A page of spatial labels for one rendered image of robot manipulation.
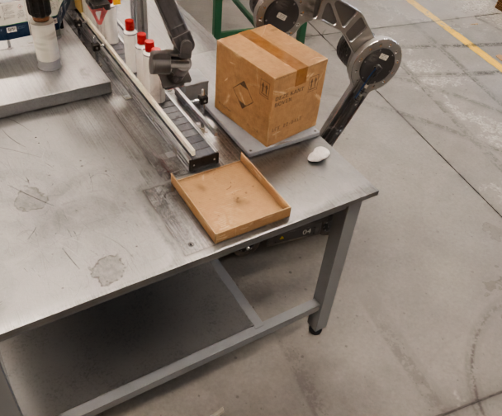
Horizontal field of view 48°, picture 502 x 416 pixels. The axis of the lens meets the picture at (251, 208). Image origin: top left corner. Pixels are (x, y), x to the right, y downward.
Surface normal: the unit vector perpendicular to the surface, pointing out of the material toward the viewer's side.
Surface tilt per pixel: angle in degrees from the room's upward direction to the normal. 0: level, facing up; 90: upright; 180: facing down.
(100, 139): 0
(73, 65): 0
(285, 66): 0
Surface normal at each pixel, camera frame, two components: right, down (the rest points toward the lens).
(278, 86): 0.64, 0.56
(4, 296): 0.07, -0.72
